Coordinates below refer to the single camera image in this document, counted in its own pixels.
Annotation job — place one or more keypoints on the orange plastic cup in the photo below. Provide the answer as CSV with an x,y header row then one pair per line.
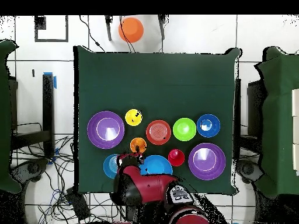
x,y
140,141

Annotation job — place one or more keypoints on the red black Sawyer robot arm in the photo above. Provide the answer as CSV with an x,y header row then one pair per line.
x,y
151,186

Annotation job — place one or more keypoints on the small light blue bowl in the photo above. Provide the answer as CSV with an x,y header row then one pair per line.
x,y
109,165

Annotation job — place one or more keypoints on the large light blue bowl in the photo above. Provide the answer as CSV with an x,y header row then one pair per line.
x,y
156,165

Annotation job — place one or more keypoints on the orange-red plastic bowl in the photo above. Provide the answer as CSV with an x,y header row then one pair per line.
x,y
158,132

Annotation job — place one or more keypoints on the yellow plastic cup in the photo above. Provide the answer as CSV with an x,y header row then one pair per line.
x,y
130,116

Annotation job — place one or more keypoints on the purple plastic bowl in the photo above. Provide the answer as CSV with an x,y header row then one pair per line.
x,y
207,161
106,129

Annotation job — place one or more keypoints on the red plastic cup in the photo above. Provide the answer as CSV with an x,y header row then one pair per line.
x,y
176,157

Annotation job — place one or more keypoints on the green plastic bowl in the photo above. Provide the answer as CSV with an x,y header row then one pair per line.
x,y
184,129

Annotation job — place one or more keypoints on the black power adapter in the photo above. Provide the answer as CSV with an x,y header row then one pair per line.
x,y
78,205

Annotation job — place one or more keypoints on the dark blue plastic bowl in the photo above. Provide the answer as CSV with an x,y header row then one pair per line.
x,y
208,130

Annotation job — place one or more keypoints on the dark green tablecloth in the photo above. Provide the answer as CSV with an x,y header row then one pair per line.
x,y
112,70

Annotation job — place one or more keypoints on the black metal stand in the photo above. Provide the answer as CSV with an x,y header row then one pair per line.
x,y
48,105

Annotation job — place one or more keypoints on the black grey chair base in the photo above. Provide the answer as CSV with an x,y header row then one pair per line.
x,y
31,168

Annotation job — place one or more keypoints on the blue tape strip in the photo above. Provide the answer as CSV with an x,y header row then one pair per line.
x,y
55,81

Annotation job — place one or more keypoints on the orange round object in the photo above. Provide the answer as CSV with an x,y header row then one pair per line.
x,y
131,29

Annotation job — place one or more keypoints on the black tripod leg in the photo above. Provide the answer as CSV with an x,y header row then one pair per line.
x,y
162,25
108,28

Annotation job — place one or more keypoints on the small black object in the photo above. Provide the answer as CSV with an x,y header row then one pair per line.
x,y
33,73

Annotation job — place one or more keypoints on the green cloth covered table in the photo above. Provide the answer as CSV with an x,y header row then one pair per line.
x,y
4,116
278,116

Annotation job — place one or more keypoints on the white box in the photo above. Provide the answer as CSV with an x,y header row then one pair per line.
x,y
296,157

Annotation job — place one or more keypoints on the black metal post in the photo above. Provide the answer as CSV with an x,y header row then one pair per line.
x,y
237,116

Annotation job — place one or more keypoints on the black square floor frame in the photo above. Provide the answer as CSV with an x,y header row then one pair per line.
x,y
40,22

